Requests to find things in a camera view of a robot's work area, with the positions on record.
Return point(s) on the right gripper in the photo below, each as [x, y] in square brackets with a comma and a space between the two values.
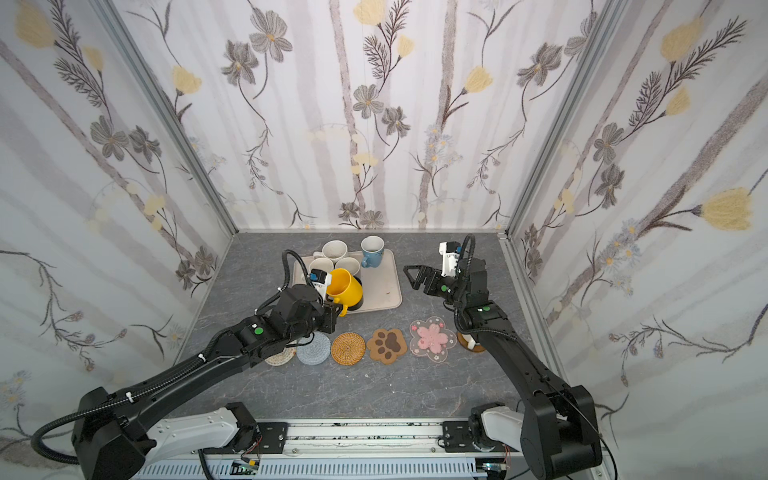
[437, 281]

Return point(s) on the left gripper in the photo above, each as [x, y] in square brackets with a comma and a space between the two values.
[328, 315]

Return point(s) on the beige plastic tray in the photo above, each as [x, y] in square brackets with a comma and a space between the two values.
[381, 285]

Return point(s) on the blue-grey round knitted coaster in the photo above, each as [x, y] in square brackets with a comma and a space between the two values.
[316, 352]

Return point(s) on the yellow mug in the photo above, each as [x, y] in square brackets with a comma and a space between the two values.
[339, 291]

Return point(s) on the white woven round coaster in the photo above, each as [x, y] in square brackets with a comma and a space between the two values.
[281, 358]

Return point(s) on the pink flower coaster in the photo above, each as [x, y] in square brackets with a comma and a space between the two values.
[431, 339]

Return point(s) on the brown paw-shaped coaster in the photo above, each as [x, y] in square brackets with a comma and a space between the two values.
[387, 346]

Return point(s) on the brown wooden round coaster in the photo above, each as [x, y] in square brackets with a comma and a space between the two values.
[479, 348]

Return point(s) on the black mug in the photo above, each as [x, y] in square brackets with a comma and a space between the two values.
[357, 293]

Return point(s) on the white mug red inside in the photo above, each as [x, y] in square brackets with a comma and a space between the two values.
[469, 340]

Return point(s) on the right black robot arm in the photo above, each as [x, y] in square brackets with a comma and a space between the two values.
[542, 392]

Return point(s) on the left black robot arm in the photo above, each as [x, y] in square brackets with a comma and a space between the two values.
[108, 435]

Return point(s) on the light blue mug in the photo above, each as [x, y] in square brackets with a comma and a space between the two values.
[372, 249]

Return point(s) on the lavender mug white inside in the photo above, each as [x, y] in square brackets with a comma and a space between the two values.
[349, 264]

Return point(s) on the white speckled mug rear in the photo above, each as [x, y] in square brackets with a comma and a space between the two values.
[333, 250]

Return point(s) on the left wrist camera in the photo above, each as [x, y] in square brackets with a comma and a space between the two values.
[321, 281]

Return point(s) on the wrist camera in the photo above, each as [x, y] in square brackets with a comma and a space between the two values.
[450, 252]
[321, 281]

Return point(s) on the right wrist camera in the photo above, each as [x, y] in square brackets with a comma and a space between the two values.
[450, 252]

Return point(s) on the white slotted cable duct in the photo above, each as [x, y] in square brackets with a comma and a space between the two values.
[376, 468]

